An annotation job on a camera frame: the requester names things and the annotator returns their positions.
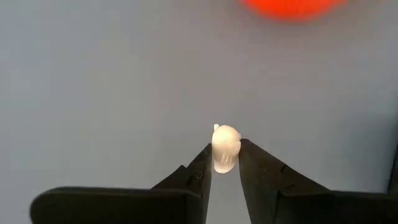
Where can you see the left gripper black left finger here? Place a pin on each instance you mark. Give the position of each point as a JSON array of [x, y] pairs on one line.
[[124, 208]]

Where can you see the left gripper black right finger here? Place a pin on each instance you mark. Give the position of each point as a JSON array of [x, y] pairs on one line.
[[311, 207]]

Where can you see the white ghost figure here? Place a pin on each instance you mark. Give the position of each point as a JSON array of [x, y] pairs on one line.
[[225, 146]]

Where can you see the blue-grey table mat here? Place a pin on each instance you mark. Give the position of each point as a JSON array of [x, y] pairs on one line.
[[124, 93]]

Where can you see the orange-red round plastic bowl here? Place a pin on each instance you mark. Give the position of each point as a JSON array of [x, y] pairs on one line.
[[292, 7]]

